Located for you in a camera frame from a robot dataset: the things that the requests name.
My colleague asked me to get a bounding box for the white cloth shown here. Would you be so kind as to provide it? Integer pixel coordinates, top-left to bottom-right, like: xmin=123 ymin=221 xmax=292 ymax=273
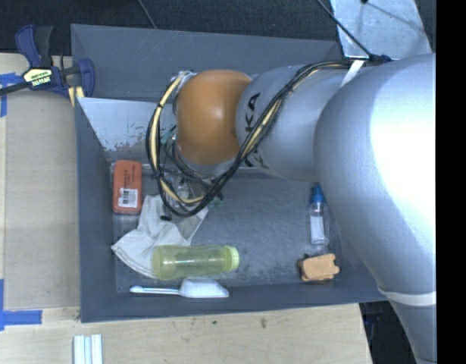
xmin=111 ymin=194 xmax=210 ymax=280

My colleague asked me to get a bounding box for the orange packet with barcode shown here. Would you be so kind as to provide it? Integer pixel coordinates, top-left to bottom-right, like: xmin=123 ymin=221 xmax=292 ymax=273
xmin=111 ymin=159 xmax=144 ymax=215

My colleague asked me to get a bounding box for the yellow-green clear plastic bottle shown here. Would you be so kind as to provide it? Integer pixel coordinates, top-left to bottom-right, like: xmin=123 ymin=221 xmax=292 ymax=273
xmin=152 ymin=244 xmax=241 ymax=281

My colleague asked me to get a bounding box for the grey metal bin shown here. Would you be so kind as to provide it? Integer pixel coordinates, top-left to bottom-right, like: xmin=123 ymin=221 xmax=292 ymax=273
xmin=70 ymin=23 xmax=389 ymax=324

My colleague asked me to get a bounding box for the white plastic scoop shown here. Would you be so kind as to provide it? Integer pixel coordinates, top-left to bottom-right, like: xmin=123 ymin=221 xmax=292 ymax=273
xmin=129 ymin=278 xmax=231 ymax=300

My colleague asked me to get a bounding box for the clear spray bottle blue cap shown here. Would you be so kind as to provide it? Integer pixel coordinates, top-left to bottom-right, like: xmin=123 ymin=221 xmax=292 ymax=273
xmin=308 ymin=184 xmax=330 ymax=247

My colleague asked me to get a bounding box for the pale wood board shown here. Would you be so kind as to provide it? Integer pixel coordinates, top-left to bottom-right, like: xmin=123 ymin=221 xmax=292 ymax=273
xmin=3 ymin=92 xmax=82 ymax=311

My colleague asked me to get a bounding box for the orange sponge piece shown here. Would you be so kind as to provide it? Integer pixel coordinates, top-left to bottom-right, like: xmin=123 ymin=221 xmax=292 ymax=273
xmin=297 ymin=253 xmax=341 ymax=283

